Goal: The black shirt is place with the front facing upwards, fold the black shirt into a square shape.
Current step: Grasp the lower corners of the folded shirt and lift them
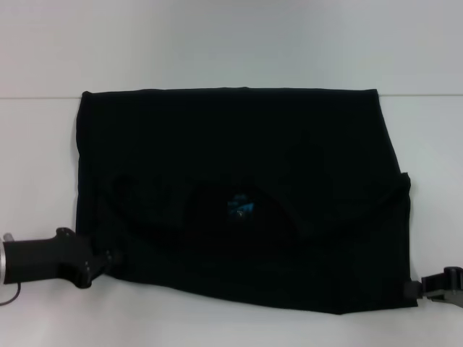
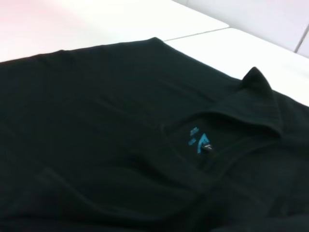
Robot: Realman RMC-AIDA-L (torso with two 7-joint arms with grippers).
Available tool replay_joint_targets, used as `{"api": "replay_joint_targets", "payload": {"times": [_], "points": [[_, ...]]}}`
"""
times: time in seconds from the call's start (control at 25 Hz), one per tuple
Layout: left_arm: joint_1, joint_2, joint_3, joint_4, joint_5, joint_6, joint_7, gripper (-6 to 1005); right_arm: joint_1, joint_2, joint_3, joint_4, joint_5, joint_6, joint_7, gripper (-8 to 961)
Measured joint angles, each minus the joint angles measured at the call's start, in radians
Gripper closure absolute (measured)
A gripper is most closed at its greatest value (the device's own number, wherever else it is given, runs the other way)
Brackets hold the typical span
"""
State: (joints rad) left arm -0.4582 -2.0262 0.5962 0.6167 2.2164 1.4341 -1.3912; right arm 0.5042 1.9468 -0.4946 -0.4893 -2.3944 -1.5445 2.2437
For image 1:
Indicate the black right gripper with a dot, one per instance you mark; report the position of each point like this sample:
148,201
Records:
445,283

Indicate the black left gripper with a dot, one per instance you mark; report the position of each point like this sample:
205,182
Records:
47,256

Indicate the black shirt with FREE print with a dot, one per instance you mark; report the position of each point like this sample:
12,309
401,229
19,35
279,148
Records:
246,180

